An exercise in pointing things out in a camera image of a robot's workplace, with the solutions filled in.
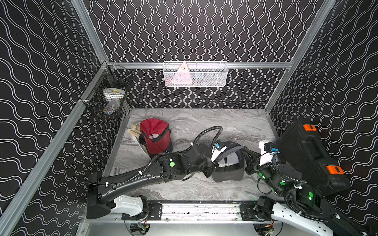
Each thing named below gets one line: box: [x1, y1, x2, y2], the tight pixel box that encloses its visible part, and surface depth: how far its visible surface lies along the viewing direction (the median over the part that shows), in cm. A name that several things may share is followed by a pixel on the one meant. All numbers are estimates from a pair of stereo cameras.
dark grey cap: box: [211, 141, 246, 183], surface depth 77 cm
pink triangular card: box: [171, 61, 193, 85], surface depth 91 cm
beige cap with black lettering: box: [126, 123, 141, 139], surface depth 92 cm
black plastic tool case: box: [276, 119, 351, 197], surface depth 70 cm
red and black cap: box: [138, 118, 173, 159], surface depth 94 cm
